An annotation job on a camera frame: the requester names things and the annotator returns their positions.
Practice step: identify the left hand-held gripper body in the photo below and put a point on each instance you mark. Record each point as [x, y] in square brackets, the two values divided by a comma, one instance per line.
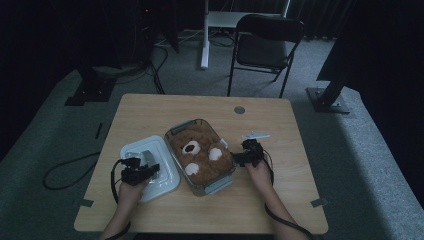
[133, 173]

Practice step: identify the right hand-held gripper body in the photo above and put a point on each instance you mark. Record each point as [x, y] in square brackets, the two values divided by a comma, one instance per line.
[254, 153]

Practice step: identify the white storage box lid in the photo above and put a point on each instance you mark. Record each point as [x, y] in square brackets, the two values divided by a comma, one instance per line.
[163, 176]

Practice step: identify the clear plastic storage box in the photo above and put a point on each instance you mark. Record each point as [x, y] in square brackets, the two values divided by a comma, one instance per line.
[216, 185]

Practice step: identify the brown teddy bear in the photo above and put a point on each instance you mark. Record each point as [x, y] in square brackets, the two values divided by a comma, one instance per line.
[206, 166]

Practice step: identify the person's left hand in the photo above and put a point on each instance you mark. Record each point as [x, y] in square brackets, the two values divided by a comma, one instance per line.
[131, 193]

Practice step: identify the person's right hand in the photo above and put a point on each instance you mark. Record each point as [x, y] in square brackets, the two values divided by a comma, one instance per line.
[260, 176]

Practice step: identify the black tape strip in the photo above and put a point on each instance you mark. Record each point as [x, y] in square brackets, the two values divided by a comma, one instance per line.
[98, 130]

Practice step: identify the grey tape mark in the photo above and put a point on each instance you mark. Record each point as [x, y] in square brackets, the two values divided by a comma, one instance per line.
[86, 202]
[319, 202]

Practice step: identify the black slanted stand with base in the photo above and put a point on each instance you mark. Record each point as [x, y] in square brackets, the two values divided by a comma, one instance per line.
[328, 98]

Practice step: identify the black stand with square base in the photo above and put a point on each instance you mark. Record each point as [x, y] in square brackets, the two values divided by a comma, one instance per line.
[91, 90]

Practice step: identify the black folding chair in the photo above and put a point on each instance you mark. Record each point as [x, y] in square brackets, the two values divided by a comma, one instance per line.
[263, 50]

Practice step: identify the white desk frame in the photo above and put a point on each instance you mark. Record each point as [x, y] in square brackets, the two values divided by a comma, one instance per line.
[206, 40]

